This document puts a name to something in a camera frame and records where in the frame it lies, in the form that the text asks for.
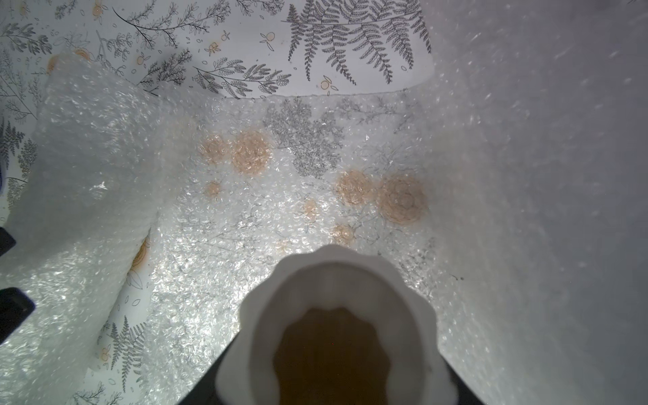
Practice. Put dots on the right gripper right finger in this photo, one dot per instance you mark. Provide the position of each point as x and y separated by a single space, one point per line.
464 394

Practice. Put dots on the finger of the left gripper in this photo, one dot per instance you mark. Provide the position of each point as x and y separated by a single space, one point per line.
15 308
7 242

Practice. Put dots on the white ribbed vase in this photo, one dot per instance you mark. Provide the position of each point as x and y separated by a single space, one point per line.
335 327

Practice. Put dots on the bubble wrap sheet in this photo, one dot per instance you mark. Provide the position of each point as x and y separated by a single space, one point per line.
160 158

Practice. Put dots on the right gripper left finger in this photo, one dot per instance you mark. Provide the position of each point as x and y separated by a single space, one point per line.
205 392

